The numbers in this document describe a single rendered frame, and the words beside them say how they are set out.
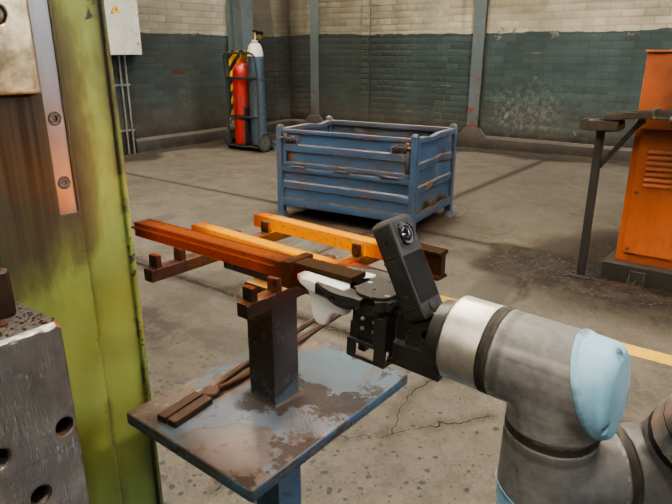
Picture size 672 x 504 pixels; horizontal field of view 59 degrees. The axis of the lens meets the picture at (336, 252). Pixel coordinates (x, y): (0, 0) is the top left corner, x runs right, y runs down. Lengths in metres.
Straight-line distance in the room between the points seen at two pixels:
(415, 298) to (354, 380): 0.50
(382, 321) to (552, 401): 0.19
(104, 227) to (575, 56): 7.17
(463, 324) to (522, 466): 0.14
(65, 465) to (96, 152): 0.49
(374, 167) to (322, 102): 5.56
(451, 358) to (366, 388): 0.49
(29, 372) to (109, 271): 0.33
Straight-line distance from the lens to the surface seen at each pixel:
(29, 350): 0.84
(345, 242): 0.99
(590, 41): 7.87
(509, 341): 0.58
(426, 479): 1.97
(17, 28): 0.99
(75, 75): 1.06
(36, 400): 0.87
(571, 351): 0.57
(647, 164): 3.63
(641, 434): 0.69
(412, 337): 0.66
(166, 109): 8.43
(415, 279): 0.63
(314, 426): 0.99
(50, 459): 0.92
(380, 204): 4.25
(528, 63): 8.08
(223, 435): 0.98
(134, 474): 1.33
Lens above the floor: 1.24
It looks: 19 degrees down
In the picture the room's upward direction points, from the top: straight up
